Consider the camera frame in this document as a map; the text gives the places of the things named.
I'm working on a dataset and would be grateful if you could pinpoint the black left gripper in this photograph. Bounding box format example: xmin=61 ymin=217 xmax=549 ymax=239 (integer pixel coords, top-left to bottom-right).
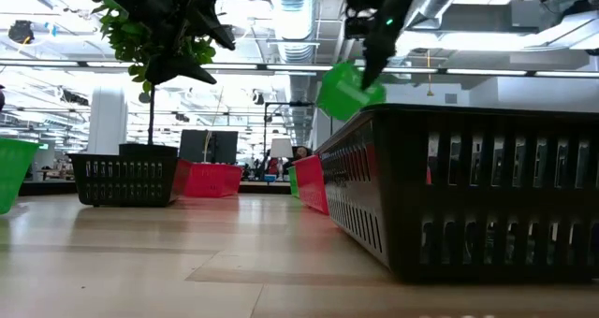
xmin=81 ymin=0 xmax=237 ymax=86

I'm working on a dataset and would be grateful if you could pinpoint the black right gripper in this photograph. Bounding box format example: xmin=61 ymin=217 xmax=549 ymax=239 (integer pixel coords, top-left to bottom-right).
xmin=345 ymin=0 xmax=425 ymax=91

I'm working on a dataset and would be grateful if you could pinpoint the black plastic slotted basket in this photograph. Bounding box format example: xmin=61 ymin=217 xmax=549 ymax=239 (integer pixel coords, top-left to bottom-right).
xmin=317 ymin=103 xmax=599 ymax=284
xmin=67 ymin=152 xmax=180 ymax=209

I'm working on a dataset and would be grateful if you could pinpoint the ceiling light strip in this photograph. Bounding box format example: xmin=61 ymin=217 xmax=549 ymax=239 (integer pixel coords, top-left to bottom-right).
xmin=265 ymin=64 xmax=334 ymax=73
xmin=383 ymin=66 xmax=440 ymax=75
xmin=85 ymin=61 xmax=259 ymax=71
xmin=446 ymin=68 xmax=529 ymax=77
xmin=534 ymin=70 xmax=599 ymax=79
xmin=0 ymin=60 xmax=80 ymax=68

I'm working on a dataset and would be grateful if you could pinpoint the yellow hanging pendant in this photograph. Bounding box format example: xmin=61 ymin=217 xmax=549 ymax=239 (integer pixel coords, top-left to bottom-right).
xmin=424 ymin=49 xmax=434 ymax=97

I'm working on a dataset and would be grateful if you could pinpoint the green leafy indoor tree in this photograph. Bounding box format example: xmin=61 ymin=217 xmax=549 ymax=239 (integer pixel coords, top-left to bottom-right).
xmin=91 ymin=0 xmax=218 ymax=146

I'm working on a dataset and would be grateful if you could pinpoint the dark computer monitor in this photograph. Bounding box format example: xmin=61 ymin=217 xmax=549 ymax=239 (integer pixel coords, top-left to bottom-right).
xmin=179 ymin=129 xmax=240 ymax=166

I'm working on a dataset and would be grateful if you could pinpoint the white thin rod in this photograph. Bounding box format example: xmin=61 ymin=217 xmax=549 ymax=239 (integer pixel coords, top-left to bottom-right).
xmin=202 ymin=86 xmax=226 ymax=165

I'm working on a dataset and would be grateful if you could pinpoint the black plant pot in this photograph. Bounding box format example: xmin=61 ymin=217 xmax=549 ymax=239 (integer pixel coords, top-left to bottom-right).
xmin=118 ymin=142 xmax=180 ymax=158

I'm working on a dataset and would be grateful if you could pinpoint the white round column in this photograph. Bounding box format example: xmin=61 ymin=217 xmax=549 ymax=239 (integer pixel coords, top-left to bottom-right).
xmin=86 ymin=86 xmax=129 ymax=156

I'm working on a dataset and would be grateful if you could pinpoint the white shade table lamp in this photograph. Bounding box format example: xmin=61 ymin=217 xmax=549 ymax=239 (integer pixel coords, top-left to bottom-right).
xmin=270 ymin=137 xmax=295 ymax=179

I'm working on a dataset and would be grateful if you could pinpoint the black ceiling fixture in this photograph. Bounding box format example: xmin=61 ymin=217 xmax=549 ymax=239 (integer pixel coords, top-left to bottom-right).
xmin=7 ymin=20 xmax=36 ymax=45

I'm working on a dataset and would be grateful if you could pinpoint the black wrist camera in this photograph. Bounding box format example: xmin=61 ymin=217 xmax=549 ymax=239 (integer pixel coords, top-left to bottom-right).
xmin=344 ymin=16 xmax=372 ymax=41

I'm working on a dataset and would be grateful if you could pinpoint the silver ribbed ceiling duct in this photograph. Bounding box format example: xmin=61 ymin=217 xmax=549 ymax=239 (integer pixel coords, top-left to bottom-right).
xmin=266 ymin=0 xmax=324 ymax=65

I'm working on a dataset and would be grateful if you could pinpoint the black metal frame stand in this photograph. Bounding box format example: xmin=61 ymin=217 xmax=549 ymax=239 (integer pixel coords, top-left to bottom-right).
xmin=263 ymin=101 xmax=315 ymax=169

